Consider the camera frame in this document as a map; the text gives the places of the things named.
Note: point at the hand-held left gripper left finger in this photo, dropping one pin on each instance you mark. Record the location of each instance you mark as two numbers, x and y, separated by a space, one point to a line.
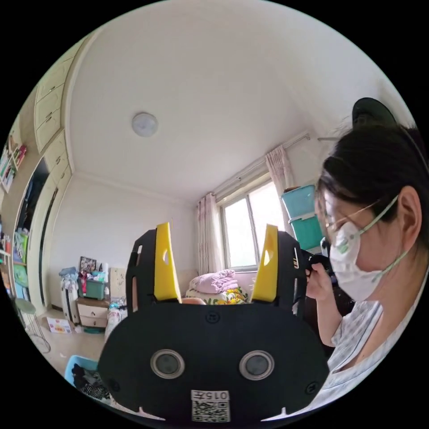
164 268

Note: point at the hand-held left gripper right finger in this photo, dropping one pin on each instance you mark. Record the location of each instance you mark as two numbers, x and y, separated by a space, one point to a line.
266 278

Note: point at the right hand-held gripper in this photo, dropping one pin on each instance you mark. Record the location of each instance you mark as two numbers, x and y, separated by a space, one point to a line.
316 258

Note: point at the person's right forearm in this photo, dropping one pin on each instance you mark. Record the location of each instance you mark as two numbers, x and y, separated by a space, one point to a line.
333 318

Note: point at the person's right hand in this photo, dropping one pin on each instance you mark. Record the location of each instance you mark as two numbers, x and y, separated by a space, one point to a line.
321 285

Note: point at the teal plastic storage box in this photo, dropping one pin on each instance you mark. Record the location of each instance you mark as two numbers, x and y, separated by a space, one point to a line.
306 231

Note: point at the bed with floral sheet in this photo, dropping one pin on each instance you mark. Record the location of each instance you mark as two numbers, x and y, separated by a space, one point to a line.
234 296

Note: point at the window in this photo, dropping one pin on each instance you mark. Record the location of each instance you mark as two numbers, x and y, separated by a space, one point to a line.
254 228

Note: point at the folded pink blanket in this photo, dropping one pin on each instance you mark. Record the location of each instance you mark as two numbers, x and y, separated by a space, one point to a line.
214 281

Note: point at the pink patterned curtain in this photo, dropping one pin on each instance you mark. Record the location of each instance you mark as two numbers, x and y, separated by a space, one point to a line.
280 171
206 234

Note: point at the light blue plastic storage box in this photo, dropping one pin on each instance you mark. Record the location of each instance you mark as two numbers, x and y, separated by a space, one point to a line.
300 201

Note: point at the cream nightstand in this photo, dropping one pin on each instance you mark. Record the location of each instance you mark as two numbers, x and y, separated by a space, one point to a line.
92 311

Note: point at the white suitcase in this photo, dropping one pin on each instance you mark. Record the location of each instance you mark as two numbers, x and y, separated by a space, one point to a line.
68 301

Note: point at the person's body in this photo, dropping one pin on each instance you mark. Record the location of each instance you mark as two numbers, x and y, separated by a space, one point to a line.
368 167

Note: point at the white carton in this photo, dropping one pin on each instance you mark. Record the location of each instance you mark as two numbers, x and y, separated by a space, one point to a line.
58 325

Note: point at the blue basket with clothes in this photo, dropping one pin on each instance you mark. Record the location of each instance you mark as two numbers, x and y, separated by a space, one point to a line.
80 368

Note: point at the green round stool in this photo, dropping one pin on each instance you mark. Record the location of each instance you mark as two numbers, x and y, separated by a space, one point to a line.
25 306

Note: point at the round white ceiling lamp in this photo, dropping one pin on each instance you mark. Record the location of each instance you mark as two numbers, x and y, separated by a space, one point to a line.
144 124

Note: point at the cream cupboard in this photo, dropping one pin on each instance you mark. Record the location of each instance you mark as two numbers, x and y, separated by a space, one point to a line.
50 100

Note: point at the wall shelf with books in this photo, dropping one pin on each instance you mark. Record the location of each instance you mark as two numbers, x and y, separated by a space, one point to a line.
18 248

